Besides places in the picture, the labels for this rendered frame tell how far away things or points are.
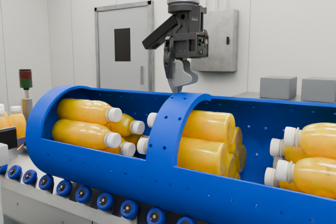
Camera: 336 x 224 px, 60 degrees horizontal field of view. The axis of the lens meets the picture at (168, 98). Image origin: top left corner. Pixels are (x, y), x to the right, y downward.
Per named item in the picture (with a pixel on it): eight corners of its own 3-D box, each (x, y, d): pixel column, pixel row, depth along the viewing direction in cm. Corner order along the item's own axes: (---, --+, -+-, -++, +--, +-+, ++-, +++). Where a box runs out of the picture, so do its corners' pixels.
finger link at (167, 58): (169, 79, 66) (169, 39, 65) (163, 79, 67) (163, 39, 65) (178, 78, 70) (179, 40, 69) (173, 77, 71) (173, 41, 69)
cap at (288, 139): (298, 125, 58) (288, 124, 59) (296, 131, 55) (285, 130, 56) (297, 143, 59) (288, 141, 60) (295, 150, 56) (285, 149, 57)
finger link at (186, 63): (194, 99, 68) (195, 59, 67) (172, 97, 71) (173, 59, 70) (200, 98, 71) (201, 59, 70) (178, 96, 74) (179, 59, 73)
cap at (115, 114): (104, 114, 78) (110, 114, 77) (112, 104, 81) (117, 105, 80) (110, 124, 80) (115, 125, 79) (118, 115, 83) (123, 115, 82)
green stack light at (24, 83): (24, 88, 154) (23, 79, 153) (17, 87, 157) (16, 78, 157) (35, 87, 159) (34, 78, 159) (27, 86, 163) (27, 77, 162)
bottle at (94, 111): (52, 108, 86) (99, 113, 76) (68, 93, 90) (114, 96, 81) (64, 125, 90) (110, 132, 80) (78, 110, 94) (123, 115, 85)
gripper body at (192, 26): (195, 60, 63) (196, 2, 61) (161, 59, 67) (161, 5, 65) (208, 59, 69) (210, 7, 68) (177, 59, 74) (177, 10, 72)
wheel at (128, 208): (138, 211, 66) (142, 213, 68) (132, 194, 69) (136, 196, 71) (121, 221, 67) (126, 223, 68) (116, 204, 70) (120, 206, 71)
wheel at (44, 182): (50, 183, 81) (55, 185, 83) (48, 170, 84) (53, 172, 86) (37, 192, 82) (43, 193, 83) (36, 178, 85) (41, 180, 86)
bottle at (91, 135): (47, 137, 81) (97, 147, 71) (59, 114, 84) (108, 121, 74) (64, 146, 86) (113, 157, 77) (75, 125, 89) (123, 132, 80)
